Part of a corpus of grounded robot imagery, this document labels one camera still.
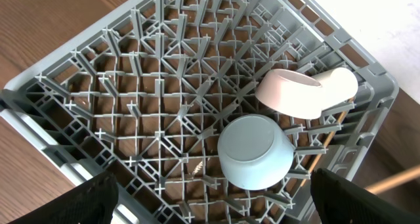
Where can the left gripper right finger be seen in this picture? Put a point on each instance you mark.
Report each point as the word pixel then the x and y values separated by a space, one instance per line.
pixel 338 200

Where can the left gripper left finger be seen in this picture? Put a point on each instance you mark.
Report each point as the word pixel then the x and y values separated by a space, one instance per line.
pixel 90 202

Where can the wooden chopstick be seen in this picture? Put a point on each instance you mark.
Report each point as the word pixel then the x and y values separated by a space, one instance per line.
pixel 339 117
pixel 394 181

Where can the light blue bowl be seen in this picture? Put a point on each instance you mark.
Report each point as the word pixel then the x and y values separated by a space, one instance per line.
pixel 254 152

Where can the cream plastic cup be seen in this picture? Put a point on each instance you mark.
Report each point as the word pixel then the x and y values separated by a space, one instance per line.
pixel 338 85

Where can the pink plastic bowl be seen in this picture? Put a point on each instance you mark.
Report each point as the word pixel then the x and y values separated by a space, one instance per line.
pixel 291 93

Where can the grey dishwasher rack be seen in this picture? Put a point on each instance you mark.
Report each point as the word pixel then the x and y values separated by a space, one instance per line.
pixel 146 91

